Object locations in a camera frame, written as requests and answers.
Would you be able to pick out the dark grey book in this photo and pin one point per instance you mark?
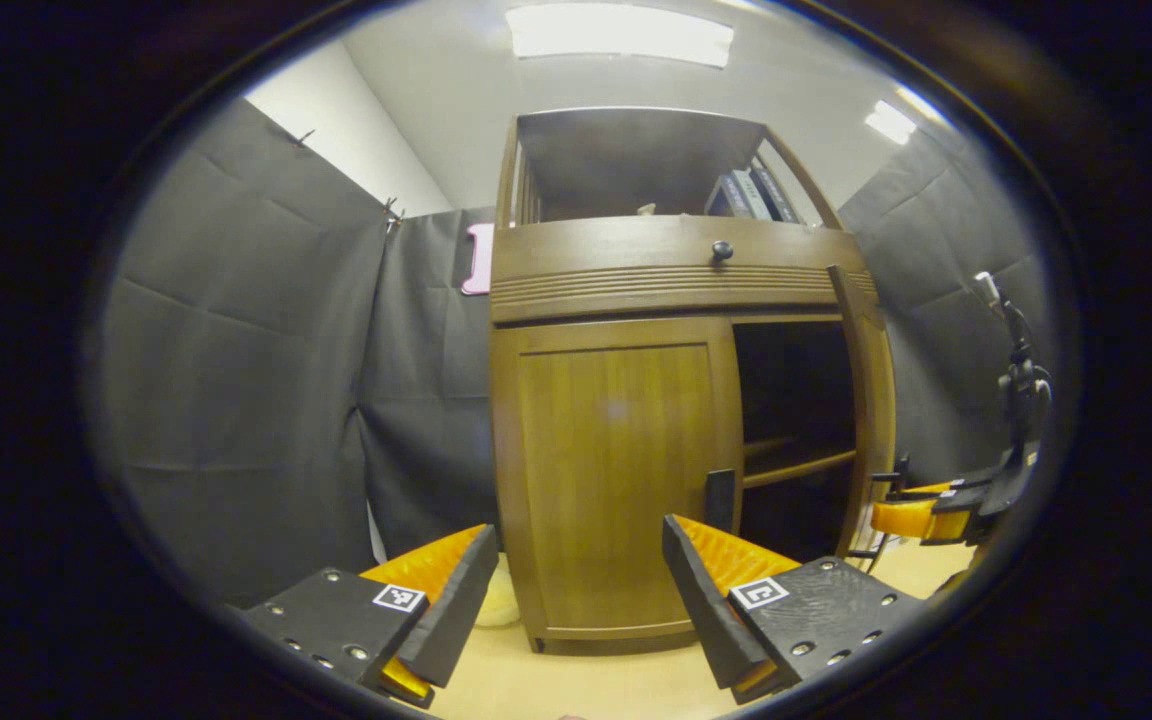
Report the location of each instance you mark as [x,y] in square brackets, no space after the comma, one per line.
[778,195]

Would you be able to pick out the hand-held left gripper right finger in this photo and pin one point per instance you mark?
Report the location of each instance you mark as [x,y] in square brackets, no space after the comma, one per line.
[701,600]

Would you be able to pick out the black round drawer knob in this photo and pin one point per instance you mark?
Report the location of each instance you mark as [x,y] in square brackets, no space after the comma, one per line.
[722,250]

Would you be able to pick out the blue book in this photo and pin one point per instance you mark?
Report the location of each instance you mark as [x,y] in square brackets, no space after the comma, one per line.
[724,197]

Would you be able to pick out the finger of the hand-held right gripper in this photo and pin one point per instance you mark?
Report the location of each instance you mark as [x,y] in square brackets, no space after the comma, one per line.
[911,518]

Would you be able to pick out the wooden double-door shoe cabinet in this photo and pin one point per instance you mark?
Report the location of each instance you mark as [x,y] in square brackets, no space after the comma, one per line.
[636,270]

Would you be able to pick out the small ceiling light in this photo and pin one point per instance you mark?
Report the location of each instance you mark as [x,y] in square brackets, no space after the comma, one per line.
[891,120]

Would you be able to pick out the light grey book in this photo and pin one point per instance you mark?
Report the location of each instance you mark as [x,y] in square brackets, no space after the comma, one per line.
[751,194]

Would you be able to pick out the large ceiling light panel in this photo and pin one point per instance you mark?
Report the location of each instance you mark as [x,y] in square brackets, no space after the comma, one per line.
[621,35]

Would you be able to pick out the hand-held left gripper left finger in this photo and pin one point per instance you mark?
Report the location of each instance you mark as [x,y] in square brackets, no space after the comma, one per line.
[456,610]

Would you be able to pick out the black backdrop cloth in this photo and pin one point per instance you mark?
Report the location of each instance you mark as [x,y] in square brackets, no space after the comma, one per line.
[236,380]

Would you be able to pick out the wooden inner cabinet shelf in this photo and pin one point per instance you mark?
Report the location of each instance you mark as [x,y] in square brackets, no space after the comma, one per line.
[796,467]

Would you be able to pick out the pale yellow round object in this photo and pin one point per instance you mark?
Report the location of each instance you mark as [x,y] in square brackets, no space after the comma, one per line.
[501,600]

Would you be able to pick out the wooden shoe cabinet door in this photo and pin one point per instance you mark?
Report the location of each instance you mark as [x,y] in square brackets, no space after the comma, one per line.
[876,420]
[616,450]

